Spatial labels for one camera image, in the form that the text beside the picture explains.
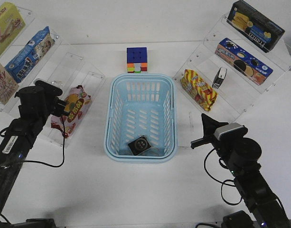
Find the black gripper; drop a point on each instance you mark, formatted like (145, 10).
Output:
(220, 143)
(54, 105)

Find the clear bread pack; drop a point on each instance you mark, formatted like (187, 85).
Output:
(56, 83)

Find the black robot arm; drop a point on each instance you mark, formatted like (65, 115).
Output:
(240, 155)
(37, 103)

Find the black silver tissue pack upright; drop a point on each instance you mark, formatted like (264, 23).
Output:
(219, 78)

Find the light blue plastic basket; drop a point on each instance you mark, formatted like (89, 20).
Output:
(141, 104)

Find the pink strawberry snack bag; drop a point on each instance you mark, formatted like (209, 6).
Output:
(77, 104)

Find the red yellow striped snack bag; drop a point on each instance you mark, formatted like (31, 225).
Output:
(198, 89)

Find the blue cookie bag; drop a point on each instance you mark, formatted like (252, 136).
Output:
(25, 60)

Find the Pocky biscuit stick box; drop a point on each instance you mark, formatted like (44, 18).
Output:
(8, 86)

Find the right clear acrylic shelf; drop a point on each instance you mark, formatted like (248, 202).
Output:
(238, 97)

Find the clear acrylic shelf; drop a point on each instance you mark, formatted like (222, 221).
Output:
(238, 97)
(60, 63)

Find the left clear acrylic shelf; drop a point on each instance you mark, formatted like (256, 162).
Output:
(60, 63)

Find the blue orange sandwich cookie box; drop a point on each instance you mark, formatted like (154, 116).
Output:
(243, 61)

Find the multicolour puzzle cube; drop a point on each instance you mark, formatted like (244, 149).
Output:
(137, 60)

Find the yellow green snack box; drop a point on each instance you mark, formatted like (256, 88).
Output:
(11, 24)

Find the black yellow cracker box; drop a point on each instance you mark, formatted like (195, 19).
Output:
(255, 26)

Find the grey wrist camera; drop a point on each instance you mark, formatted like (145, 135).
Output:
(230, 129)

